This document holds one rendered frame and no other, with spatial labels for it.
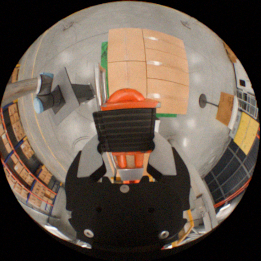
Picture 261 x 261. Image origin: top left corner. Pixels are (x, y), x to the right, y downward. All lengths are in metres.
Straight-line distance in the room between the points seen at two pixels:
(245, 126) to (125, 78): 7.36
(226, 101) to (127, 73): 1.79
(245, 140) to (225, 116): 5.68
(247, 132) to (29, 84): 7.94
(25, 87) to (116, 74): 0.80
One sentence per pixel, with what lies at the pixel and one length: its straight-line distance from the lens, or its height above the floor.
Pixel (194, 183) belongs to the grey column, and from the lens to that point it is 1.41.
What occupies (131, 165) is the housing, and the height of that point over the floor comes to 1.25.
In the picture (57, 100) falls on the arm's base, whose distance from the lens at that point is 0.86.
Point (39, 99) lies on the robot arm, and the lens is 0.76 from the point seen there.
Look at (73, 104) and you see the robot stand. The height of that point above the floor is 0.75.
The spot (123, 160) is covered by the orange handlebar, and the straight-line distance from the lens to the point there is 0.17.
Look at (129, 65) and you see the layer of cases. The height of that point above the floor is 0.54.
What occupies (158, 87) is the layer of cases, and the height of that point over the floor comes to 0.54.
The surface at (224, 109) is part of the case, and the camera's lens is 1.86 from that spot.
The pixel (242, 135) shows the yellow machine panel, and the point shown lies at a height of 1.36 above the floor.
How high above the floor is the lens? 1.36
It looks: 61 degrees down
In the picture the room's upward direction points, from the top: 176 degrees clockwise
